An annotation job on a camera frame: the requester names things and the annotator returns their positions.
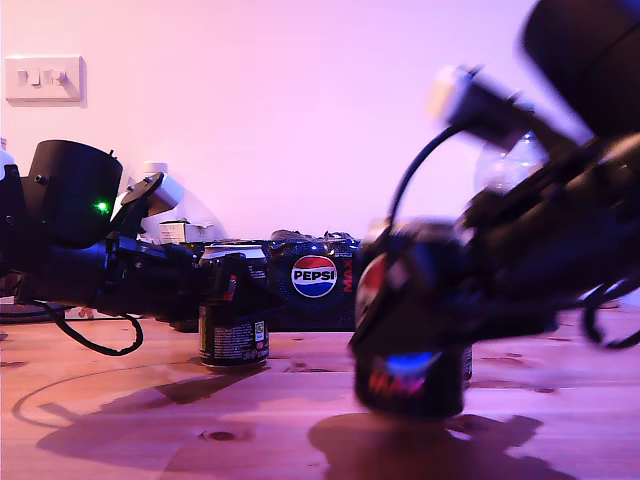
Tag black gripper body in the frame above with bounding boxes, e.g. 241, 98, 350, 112
119, 237, 221, 324

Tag white wall light switch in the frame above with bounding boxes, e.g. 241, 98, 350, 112
4, 56, 87, 109

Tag grey plate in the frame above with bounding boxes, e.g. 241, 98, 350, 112
0, 297, 51, 324

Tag small white cardboard box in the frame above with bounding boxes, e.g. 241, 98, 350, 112
158, 219, 216, 246

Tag large clear water bottle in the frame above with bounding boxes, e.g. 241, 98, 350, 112
474, 132, 551, 194

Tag black camera cable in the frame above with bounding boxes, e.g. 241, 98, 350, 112
387, 124, 471, 236

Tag black Pepsi Max multipack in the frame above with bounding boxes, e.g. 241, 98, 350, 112
169, 230, 362, 334

